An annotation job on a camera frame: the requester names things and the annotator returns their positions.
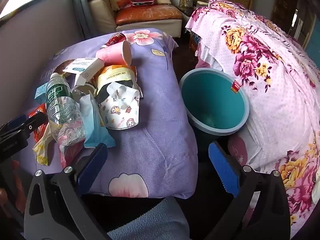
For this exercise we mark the purple floral blanket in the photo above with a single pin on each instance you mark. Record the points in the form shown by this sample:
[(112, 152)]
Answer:
[(150, 130)]

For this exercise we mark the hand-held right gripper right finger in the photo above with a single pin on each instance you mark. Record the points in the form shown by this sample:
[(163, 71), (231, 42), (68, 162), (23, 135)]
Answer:
[(222, 167)]

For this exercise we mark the white medicine box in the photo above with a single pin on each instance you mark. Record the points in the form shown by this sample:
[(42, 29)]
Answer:
[(80, 66)]

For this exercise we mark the crumpled white paper cup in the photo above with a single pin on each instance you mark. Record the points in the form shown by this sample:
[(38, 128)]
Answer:
[(83, 90)]

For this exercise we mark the orange seat cushion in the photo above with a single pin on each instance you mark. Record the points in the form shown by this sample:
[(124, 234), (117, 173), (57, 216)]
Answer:
[(147, 13)]

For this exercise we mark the teal plastic bin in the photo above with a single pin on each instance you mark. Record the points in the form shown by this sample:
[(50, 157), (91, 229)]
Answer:
[(207, 97)]

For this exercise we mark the white cartoon face mask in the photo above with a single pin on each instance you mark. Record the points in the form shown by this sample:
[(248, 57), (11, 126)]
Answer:
[(117, 110)]

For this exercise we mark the small blue packet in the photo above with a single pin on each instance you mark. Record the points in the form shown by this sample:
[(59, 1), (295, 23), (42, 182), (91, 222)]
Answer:
[(40, 92)]

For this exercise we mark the pink red packet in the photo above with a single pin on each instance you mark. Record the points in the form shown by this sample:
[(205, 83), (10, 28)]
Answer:
[(68, 155)]

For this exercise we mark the dark wooden cabinet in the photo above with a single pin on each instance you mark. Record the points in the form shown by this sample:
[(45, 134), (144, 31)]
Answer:
[(287, 5)]

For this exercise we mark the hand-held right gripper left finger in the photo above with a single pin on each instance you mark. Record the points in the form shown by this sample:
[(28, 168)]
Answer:
[(92, 162)]

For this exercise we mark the person's left hand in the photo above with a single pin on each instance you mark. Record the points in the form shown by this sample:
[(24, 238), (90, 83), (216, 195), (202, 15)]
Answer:
[(17, 180)]

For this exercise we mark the pink paper cup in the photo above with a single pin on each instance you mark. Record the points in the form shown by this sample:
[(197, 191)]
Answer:
[(112, 53)]

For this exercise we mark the dark pink embroidered bedding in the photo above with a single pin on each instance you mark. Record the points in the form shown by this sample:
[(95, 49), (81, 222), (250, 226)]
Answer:
[(237, 150)]

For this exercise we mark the red drink can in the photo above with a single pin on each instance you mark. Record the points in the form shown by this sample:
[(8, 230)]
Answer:
[(117, 38)]

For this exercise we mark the cream leather sofa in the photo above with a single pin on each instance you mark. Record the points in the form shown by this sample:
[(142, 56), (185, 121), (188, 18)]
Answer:
[(150, 26)]

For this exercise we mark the brown round lid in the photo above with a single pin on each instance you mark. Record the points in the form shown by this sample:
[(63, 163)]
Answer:
[(61, 67)]

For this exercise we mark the light blue tissue pack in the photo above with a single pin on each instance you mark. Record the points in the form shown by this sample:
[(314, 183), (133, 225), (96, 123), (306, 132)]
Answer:
[(93, 125)]

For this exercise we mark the yellow snack bag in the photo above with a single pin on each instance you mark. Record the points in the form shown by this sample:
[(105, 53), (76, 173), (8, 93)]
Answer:
[(115, 76)]

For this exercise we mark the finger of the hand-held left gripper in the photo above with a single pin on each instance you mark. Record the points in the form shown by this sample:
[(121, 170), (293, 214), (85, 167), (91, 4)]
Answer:
[(16, 121), (36, 121)]

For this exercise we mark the clear plastic water bottle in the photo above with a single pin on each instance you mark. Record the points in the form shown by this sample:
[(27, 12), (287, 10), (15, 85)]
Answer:
[(60, 105)]

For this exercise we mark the pink floral bed sheet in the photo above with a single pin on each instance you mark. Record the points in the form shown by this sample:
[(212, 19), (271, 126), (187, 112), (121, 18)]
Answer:
[(275, 105)]

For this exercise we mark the grey curtain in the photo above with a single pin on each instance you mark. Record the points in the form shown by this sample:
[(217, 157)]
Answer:
[(80, 5)]

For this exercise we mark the red snack packet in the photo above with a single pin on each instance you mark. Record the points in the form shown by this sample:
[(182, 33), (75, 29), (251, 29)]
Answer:
[(41, 133)]

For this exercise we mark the yellow crumpled wrapper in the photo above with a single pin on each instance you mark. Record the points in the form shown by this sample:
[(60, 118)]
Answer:
[(42, 152)]

